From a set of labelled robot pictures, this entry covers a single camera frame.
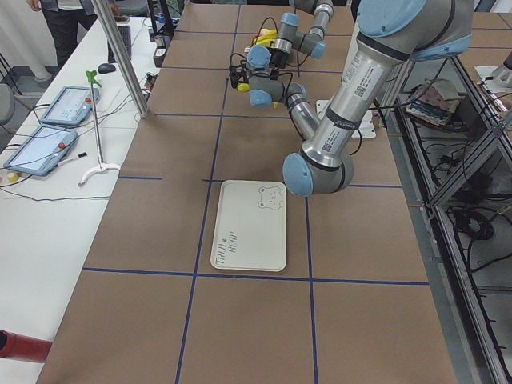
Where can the stack of folded cloths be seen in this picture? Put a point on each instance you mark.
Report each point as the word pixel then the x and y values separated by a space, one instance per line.
pixel 434 102

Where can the black cable bundle floor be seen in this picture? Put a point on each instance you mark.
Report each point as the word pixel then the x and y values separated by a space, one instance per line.
pixel 471 223

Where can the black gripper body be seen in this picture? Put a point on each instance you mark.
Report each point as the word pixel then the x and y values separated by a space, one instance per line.
pixel 277 60
pixel 236 74

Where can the white grabber stick green tip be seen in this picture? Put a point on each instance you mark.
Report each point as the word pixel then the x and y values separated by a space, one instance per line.
pixel 101 167

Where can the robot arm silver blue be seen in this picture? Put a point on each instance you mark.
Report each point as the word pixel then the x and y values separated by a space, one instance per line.
pixel 387 33
pixel 290 38

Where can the aluminium frame post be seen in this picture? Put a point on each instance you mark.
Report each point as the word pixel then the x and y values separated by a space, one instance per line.
pixel 114 38

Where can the red cylinder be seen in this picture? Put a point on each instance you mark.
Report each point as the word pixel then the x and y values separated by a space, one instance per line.
pixel 23 348

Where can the black keyboard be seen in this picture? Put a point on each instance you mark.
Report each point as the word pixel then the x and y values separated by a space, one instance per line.
pixel 125 33

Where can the white bear tray plate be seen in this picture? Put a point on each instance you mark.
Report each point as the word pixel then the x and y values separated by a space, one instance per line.
pixel 250 227

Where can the black marker pen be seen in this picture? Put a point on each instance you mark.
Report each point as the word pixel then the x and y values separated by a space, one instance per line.
pixel 72 159

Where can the upper teach pendant tablet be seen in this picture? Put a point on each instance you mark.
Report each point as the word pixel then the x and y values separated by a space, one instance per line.
pixel 69 108

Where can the person in dark trousers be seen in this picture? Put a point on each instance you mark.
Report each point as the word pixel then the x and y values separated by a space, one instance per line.
pixel 63 18

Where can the black computer mouse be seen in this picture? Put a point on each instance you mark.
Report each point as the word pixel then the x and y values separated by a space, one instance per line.
pixel 106 68

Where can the lower teach pendant tablet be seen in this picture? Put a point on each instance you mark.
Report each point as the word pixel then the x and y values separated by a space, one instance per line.
pixel 42 151

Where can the yellow banana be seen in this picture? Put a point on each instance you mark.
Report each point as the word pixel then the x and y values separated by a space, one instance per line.
pixel 267 37
pixel 242 86

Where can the teach pendant tablet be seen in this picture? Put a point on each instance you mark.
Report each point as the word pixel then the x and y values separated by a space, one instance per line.
pixel 69 108
pixel 42 151

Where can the black box white label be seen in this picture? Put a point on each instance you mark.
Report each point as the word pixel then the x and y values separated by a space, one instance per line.
pixel 162 44

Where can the white camera stand pole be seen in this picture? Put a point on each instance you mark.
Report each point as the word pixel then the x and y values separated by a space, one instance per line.
pixel 365 130

